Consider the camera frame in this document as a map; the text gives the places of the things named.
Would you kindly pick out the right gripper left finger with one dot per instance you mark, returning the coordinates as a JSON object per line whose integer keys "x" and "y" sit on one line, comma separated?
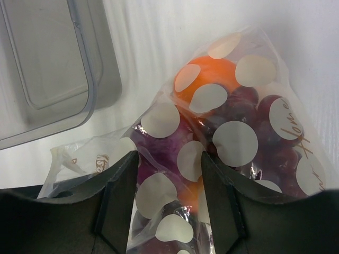
{"x": 92, "y": 217}

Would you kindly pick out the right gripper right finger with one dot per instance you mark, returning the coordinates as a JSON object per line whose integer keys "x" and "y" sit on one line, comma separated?
{"x": 247, "y": 217}

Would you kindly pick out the fake purple onion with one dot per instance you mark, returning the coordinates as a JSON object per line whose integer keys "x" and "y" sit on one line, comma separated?
{"x": 160, "y": 155}

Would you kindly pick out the clear zip top bag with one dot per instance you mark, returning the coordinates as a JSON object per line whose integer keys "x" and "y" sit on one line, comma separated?
{"x": 227, "y": 163}

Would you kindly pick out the fake purple grapes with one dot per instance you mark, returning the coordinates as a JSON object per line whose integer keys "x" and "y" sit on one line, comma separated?
{"x": 276, "y": 159}

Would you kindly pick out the fake orange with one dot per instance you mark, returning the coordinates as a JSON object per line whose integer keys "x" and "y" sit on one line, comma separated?
{"x": 204, "y": 84}

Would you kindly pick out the grey transparent plastic container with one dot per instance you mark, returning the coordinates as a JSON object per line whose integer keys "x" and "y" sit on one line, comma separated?
{"x": 58, "y": 66}

